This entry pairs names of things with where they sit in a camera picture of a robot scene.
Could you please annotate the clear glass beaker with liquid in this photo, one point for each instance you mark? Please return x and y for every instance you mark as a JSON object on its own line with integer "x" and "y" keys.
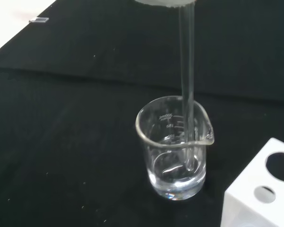
{"x": 175, "y": 184}

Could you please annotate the white test tube rack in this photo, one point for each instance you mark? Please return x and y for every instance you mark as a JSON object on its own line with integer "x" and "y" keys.
{"x": 246, "y": 203}

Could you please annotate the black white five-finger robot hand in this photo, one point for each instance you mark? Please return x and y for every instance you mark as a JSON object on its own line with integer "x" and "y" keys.
{"x": 165, "y": 2}

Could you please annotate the black bench cloth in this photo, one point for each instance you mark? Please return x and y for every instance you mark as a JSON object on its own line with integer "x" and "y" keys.
{"x": 73, "y": 118}

